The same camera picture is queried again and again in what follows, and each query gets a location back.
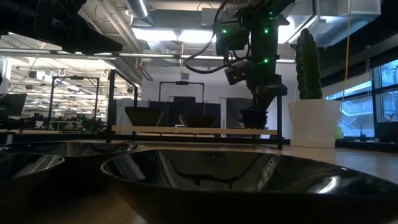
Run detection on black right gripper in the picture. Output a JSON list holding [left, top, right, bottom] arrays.
[[247, 73, 289, 110]]

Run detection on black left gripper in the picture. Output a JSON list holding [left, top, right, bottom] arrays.
[[30, 0, 123, 54]]

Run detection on black glossy round plate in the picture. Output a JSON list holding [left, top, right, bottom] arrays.
[[183, 120, 215, 129], [179, 114, 218, 122]]

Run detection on black computer monitor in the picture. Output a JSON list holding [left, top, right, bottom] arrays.
[[0, 93, 28, 117], [226, 98, 254, 118]]

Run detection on white faceted plant pot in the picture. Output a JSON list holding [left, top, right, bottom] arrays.
[[287, 98, 342, 149]]

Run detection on green cactus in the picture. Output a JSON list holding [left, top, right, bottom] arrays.
[[294, 27, 323, 100]]

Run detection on wooden shelf board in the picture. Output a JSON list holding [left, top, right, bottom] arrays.
[[111, 125, 278, 136]]

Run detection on long ceiling light bar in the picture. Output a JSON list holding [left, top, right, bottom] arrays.
[[0, 48, 296, 64]]

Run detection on grey ceiling box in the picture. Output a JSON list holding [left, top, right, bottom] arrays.
[[200, 7, 219, 27]]

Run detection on black tapered tub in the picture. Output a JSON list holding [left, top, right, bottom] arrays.
[[374, 122, 398, 144]]

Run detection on black background gantry frame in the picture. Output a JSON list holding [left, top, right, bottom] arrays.
[[49, 75, 101, 121], [158, 80, 205, 103]]

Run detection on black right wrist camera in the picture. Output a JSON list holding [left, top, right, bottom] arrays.
[[224, 60, 253, 86]]

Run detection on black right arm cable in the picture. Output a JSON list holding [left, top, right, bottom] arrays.
[[185, 0, 252, 75]]

